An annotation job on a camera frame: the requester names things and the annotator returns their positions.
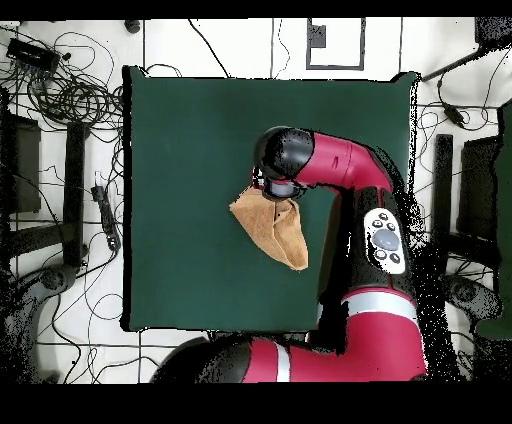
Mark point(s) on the black upright bar stand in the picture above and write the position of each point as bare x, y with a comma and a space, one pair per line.
74, 192
443, 192

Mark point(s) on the dark green table cloth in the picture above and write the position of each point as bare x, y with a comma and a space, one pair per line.
180, 140

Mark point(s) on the dark tripod rod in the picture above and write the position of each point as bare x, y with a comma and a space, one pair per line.
452, 66

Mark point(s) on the black electronics box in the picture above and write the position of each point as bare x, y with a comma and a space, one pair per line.
30, 54

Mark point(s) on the grey curved base foot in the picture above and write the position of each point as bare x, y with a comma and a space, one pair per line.
466, 292
52, 280

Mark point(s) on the tan terry towel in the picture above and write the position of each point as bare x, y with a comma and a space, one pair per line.
264, 224

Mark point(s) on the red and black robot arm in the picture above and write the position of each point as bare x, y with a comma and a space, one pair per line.
340, 160

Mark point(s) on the dark flat box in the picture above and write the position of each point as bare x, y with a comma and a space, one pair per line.
480, 188
24, 168

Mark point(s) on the dark grey power adapter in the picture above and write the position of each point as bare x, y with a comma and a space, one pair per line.
454, 114

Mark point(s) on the small dark round object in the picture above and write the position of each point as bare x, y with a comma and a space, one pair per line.
132, 26

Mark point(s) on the black power strip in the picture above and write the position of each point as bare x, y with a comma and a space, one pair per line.
106, 216

